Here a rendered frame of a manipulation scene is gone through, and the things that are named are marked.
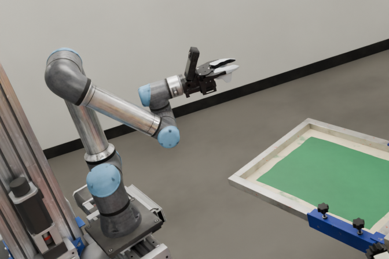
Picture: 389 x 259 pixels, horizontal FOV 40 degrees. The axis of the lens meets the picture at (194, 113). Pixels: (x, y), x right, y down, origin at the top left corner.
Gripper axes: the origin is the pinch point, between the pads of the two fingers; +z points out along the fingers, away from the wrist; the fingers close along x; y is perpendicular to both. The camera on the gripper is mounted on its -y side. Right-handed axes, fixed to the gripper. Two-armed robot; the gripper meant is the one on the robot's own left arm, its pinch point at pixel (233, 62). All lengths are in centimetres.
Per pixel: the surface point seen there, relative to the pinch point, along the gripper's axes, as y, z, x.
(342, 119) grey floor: 193, 108, -178
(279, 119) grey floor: 198, 63, -209
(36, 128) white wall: 173, -154, -281
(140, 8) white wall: 93, -24, -291
